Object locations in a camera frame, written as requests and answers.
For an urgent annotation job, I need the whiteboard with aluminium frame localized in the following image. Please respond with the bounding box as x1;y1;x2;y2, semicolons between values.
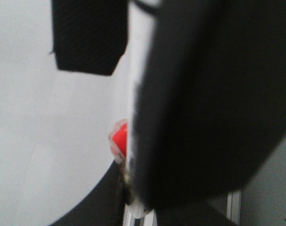
0;0;286;226

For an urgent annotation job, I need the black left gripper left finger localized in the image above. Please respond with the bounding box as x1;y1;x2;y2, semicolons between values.
51;0;128;76

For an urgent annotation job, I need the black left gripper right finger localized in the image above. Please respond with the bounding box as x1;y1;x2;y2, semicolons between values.
134;0;286;209

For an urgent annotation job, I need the red round magnet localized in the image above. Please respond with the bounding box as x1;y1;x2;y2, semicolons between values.
109;119;128;164

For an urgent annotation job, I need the white whiteboard marker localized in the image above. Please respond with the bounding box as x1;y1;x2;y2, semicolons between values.
124;0;161;226

